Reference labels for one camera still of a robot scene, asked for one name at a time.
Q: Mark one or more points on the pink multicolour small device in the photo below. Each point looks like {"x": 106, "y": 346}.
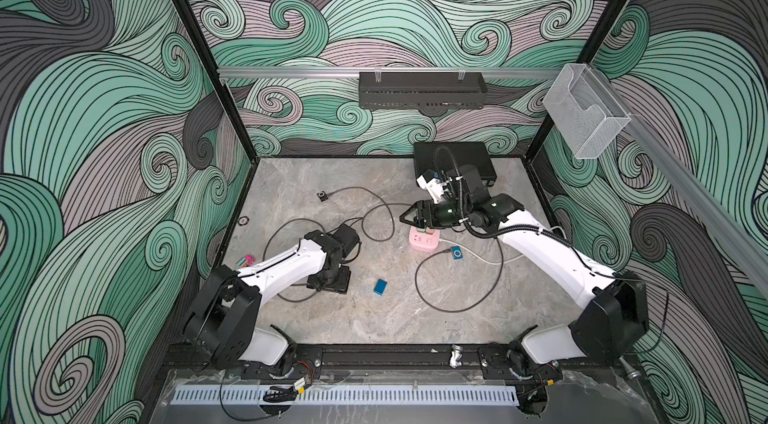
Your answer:
{"x": 246, "y": 261}

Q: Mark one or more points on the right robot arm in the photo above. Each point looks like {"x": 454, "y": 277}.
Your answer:
{"x": 614, "y": 309}

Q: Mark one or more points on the blue mp3 player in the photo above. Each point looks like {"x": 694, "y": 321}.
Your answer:
{"x": 456, "y": 253}

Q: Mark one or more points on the black briefcase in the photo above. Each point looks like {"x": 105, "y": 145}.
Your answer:
{"x": 427, "y": 160}

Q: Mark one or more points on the white slotted cable duct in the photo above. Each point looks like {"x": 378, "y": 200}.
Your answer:
{"x": 355, "y": 394}

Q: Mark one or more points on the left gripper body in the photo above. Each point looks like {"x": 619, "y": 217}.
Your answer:
{"x": 337, "y": 282}

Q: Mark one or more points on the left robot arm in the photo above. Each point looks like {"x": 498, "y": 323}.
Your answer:
{"x": 221, "y": 320}

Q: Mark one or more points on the pink power strip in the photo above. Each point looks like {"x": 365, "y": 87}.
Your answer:
{"x": 423, "y": 240}

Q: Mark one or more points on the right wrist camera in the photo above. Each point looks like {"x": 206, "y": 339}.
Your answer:
{"x": 432, "y": 183}

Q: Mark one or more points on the teal small block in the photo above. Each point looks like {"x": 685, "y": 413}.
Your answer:
{"x": 380, "y": 287}

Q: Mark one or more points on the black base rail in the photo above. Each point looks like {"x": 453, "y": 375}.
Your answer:
{"x": 333, "y": 362}

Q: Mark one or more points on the clear acrylic wall holder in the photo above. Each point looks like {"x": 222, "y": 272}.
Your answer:
{"x": 586, "y": 110}

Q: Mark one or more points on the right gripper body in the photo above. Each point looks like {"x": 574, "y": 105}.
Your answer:
{"x": 447, "y": 213}

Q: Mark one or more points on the black wall shelf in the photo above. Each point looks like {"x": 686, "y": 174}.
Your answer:
{"x": 421, "y": 91}

